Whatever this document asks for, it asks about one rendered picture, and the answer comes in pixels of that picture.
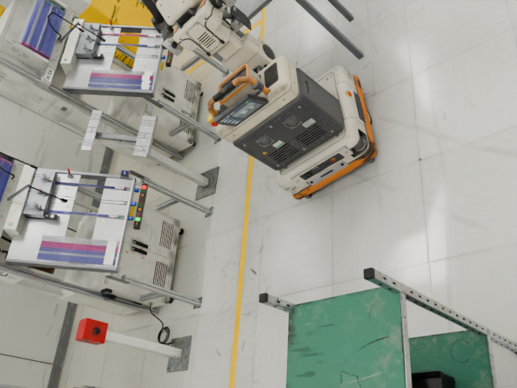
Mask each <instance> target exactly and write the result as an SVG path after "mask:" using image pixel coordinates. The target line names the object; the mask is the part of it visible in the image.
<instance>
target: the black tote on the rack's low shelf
mask: <svg viewBox="0 0 517 388"><path fill-rule="evenodd" d="M411 377H412V388H455V379H454V377H452V376H449V375H447V374H444V373H443V372H442V371H439V370H436V371H427V372H417V373H411Z"/></svg>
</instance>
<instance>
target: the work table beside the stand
mask: <svg viewBox="0 0 517 388"><path fill-rule="evenodd" d="M271 1H273V0H236V3H235V4H234V6H235V7H236V8H238V9H239V10H240V11H241V12H243V13H244V14H245V15H246V16H247V18H248V20H249V21H250V20H251V19H252V18H253V17H255V16H256V15H257V14H258V13H259V12H260V11H261V10H263V8H264V7H265V6H267V5H268V4H269V3H270V2H271ZM295 1H296V2H297V3H298V4H299V5H301V6H302V7H303V8H304V9H305V10H306V11H307V12H308V13H309V14H310V15H311V16H312V17H313V18H314V19H315V20H316V21H317V22H318V23H320V24H321V25H322V26H323V27H324V28H325V29H326V30H327V31H328V32H330V33H331V34H332V35H333V36H334V37H335V38H336V39H337V40H338V41H339V42H341V43H342V44H343V45H344V46H345V47H346V48H347V49H348V50H349V51H350V52H351V53H352V54H353V55H354V56H355V57H356V58H357V59H358V60H359V59H361V58H362V57H364V55H363V53H362V52H361V51H360V50H359V49H358V48H357V47H356V46H355V45H354V44H353V43H352V42H351V41H350V40H348V39H347V38H346V37H345V36H344V35H343V34H342V33H341V32H340V31H339V30H338V29H337V28H336V27H335V26H334V25H333V24H332V23H331V22H330V21H329V20H328V19H327V18H326V17H325V16H324V15H322V14H321V13H320V12H319V11H318V10H317V9H316V8H315V7H314V6H313V5H312V4H311V3H310V2H308V1H307V0H295ZM328 1H329V2H330V3H331V4H332V5H333V6H334V7H335V8H336V9H337V10H338V11H339V12H340V13H341V14H342V15H343V16H344V17H345V18H346V19H347V20H348V21H349V22H351V21H352V20H353V19H354V17H353V15H352V14H351V13H350V12H349V11H348V10H347V9H346V8H345V7H344V6H343V5H342V4H341V3H340V2H339V1H338V0H328ZM243 26H244V25H243V24H242V23H241V22H240V21H238V28H237V29H233V32H234V33H235V34H236V35H237V36H238V37H240V38H241V37H243V36H244V35H245V34H244V33H243V32H241V31H240V30H239V29H240V28H242V27H243ZM213 57H214V58H216V59H217V60H219V61H220V62H221V63H222V57H221V56H220V55H218V54H217V53H215V54H214V55H213Z"/></svg>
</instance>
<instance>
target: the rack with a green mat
mask: <svg viewBox="0 0 517 388"><path fill-rule="evenodd" d="M363 276H364V279H366V280H368V281H369V282H371V283H374V284H375V285H377V286H378V287H375V288H371V289H364V290H359V291H356V292H352V293H345V294H341V295H337V296H330V297H326V298H322V299H316V300H312V301H308V302H304V303H297V304H294V303H290V302H288V301H286V300H283V299H280V298H278V297H276V296H273V295H270V294H268V293H261V294H259V302H260V303H263V304H265V305H267V306H271V307H273V308H276V309H280V310H281V311H284V312H287V313H288V314H289V329H288V349H287V369H286V388H412V377H411V373H417V372H427V371H436V370H439V371H442V372H443V373H444V374H447V375H449V376H452V377H454V379H455V388H498V385H497V379H496V374H495V364H494V359H493V353H492V343H491V342H493V343H496V344H498V345H500V346H502V347H504V348H506V349H507V350H510V351H512V352H514V353H516V354H517V343H515V342H513V341H511V340H510V339H507V338H506V337H504V336H502V335H500V334H498V333H496V332H494V331H492V330H490V329H489V328H487V327H485V326H483V325H481V324H479V323H477V322H475V321H474V320H472V319H470V318H468V317H466V316H463V315H462V314H460V313H458V312H456V311H455V310H453V309H450V308H448V307H447V306H444V305H442V304H441V303H439V302H437V301H435V300H433V299H431V298H429V297H427V296H425V295H424V294H422V293H420V292H418V291H416V290H414V289H412V288H410V287H408V286H407V285H405V284H403V283H400V282H399V281H397V280H395V279H393V278H392V277H390V276H387V275H386V274H384V273H381V272H379V271H378V270H376V269H374V268H372V267H371V268H368V269H363ZM406 300H408V301H410V302H412V303H414V304H416V305H418V306H421V307H422V308H424V309H427V310H428V311H430V312H432V313H434V314H436V315H438V316H440V317H442V318H444V319H447V320H449V321H451V322H453V323H455V324H457V325H459V326H461V327H463V328H465V329H466V330H459V331H454V332H447V333H436V334H430V335H424V336H413V337H409V333H408V321H407V310H406Z"/></svg>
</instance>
